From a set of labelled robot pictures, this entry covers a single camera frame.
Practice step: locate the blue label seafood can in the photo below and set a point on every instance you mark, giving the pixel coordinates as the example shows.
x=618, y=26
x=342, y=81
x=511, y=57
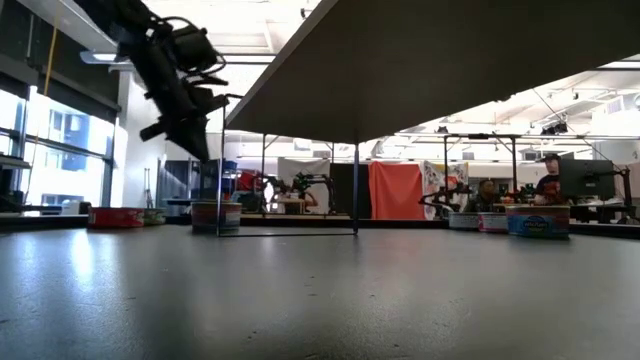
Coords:
x=231, y=217
x=538, y=222

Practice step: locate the black lab monitor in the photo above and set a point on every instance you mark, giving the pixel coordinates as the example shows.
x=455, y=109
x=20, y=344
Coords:
x=587, y=180

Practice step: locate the green label seafood can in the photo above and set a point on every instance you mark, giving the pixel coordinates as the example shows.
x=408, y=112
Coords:
x=462, y=221
x=155, y=217

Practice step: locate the black table mat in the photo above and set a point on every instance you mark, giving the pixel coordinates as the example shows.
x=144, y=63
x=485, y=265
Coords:
x=320, y=300

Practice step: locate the floral hanging cloth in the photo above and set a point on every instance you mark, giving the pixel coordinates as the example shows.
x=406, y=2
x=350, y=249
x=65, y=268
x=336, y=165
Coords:
x=457, y=172

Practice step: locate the red label seafood can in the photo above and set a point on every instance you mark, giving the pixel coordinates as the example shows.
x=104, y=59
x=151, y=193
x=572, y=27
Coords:
x=493, y=223
x=116, y=218

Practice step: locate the person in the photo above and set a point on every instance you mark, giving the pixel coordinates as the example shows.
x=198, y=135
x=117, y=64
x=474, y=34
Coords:
x=550, y=187
x=484, y=200

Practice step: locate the long ceiling light fixture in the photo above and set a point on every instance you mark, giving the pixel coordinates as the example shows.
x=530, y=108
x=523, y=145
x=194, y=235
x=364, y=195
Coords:
x=102, y=57

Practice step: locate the small wooden stand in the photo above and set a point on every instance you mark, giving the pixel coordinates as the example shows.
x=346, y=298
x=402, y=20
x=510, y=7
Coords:
x=290, y=206

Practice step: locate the black divider panel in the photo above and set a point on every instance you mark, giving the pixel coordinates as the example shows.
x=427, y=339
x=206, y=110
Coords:
x=345, y=190

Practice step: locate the blue storage bin rack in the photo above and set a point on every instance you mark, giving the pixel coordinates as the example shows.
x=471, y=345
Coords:
x=230, y=175

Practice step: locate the black lab robot arm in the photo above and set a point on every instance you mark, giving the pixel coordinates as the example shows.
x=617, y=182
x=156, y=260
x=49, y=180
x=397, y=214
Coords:
x=312, y=181
x=445, y=192

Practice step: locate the black ceiling projector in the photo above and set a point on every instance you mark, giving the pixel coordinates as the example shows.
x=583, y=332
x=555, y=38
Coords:
x=555, y=129

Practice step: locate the orange hanging cloth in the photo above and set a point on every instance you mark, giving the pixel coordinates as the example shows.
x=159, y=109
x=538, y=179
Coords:
x=396, y=190

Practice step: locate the white hanging cloth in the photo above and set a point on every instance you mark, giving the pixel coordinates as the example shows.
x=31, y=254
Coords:
x=310, y=167

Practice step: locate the grey curtain panel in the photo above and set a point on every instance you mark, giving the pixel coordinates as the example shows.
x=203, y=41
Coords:
x=172, y=182

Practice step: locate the red lab cart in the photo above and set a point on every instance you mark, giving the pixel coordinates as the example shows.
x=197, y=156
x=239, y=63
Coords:
x=248, y=181

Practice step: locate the large glass window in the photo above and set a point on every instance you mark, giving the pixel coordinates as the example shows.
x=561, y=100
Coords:
x=65, y=175

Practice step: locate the dark lab table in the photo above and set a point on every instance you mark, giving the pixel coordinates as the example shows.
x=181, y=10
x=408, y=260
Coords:
x=605, y=212

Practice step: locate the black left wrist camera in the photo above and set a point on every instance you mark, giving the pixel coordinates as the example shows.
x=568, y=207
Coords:
x=192, y=47

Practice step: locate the black lab rig frame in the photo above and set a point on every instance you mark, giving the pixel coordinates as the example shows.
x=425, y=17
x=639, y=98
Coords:
x=263, y=175
x=480, y=135

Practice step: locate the dark window blind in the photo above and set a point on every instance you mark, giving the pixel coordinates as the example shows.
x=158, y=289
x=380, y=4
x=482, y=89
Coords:
x=75, y=87

